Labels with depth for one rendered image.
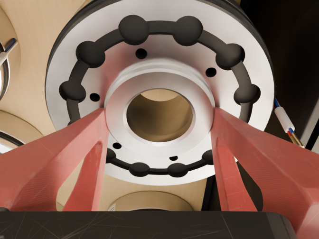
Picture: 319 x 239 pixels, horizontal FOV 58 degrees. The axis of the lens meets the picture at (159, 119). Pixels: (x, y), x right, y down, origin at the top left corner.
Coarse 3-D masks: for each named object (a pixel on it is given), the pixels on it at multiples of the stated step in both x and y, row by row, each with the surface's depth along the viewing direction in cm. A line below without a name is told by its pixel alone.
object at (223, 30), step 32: (128, 0) 10; (160, 0) 10; (192, 0) 10; (96, 32) 11; (128, 32) 11; (160, 32) 11; (192, 32) 11; (224, 32) 11; (64, 64) 11; (96, 64) 12; (128, 64) 11; (192, 64) 11; (224, 64) 12; (256, 64) 11; (64, 96) 13; (96, 96) 13; (224, 96) 12; (256, 96) 13; (128, 160) 15; (160, 160) 15; (192, 160) 15
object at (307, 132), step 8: (312, 88) 12; (312, 96) 12; (312, 104) 12; (304, 112) 12; (312, 112) 12; (304, 120) 12; (312, 120) 12; (296, 128) 13; (304, 128) 12; (312, 128) 12; (304, 136) 12; (312, 136) 13; (304, 144) 13; (312, 144) 13
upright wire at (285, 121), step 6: (276, 102) 13; (276, 108) 13; (282, 108) 13; (276, 114) 13; (282, 114) 13; (282, 120) 12; (288, 120) 12; (282, 126) 12; (288, 126) 12; (288, 132) 12; (294, 132) 12; (300, 144) 11
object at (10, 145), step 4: (0, 140) 22; (4, 140) 22; (8, 140) 22; (0, 144) 22; (4, 144) 22; (8, 144) 22; (12, 144) 22; (0, 148) 22; (4, 148) 22; (8, 148) 22; (12, 148) 22; (0, 152) 23; (4, 152) 22
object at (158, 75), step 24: (144, 72) 11; (168, 72) 11; (192, 72) 12; (120, 96) 12; (192, 96) 12; (120, 120) 13; (192, 120) 13; (144, 144) 13; (168, 144) 13; (192, 144) 13
